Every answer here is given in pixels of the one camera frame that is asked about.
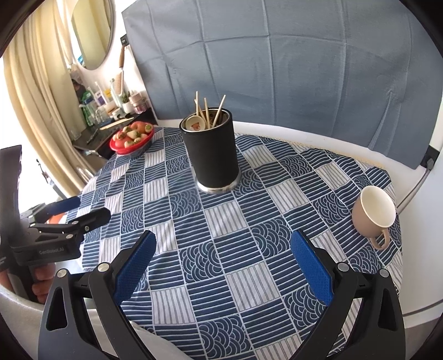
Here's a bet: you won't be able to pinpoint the small white cartoon spoon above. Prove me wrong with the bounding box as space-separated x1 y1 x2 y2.
185 115 207 132

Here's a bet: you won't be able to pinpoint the black cylindrical utensil holder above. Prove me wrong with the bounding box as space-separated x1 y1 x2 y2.
179 108 241 194

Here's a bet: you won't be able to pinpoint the glass jar pink contents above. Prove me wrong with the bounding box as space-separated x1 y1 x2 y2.
130 92 149 114

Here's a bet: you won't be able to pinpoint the chopstick in holder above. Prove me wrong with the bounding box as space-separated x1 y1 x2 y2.
204 97 211 129
212 94 226 128

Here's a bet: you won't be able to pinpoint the hanging wooden brush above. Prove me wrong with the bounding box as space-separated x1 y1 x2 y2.
113 45 125 96

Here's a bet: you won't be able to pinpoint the round wall mirror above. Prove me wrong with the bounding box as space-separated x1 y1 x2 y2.
71 0 113 71

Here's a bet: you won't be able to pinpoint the black side shelf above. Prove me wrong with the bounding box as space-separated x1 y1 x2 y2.
72 109 158 160

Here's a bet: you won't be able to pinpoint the chopstick in holder left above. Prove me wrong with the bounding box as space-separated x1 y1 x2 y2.
204 97 211 129

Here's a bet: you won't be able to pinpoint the beige ceramic mug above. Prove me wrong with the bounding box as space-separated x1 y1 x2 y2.
351 185 396 251

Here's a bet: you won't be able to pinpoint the red apple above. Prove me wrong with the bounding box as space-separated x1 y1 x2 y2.
130 121 146 133

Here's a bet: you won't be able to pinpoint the blue patterned tablecloth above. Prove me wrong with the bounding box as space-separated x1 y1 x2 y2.
67 127 403 359

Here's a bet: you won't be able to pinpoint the white spray bottle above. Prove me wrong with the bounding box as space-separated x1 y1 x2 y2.
95 82 107 107

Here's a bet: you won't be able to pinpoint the pale strawberry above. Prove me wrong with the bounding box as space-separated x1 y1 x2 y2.
127 130 140 140

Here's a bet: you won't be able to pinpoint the chopstick in holder right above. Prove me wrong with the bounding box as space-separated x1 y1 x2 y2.
212 94 226 128

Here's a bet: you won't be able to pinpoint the black wall plug cable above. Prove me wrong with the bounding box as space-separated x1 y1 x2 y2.
396 145 438 212

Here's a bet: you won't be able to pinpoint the red fruit basket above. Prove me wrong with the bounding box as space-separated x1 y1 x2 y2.
110 122 155 155

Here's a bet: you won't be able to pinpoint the person's left hand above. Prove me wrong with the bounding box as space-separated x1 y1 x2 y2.
0 262 58 305

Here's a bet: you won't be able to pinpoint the grey blue backdrop cloth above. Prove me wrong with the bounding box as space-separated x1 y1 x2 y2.
122 1 442 168

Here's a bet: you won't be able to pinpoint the white potted plant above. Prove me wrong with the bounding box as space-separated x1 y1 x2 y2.
121 91 135 114

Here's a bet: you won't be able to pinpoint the cream curtain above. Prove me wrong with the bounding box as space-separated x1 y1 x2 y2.
3 1 91 197

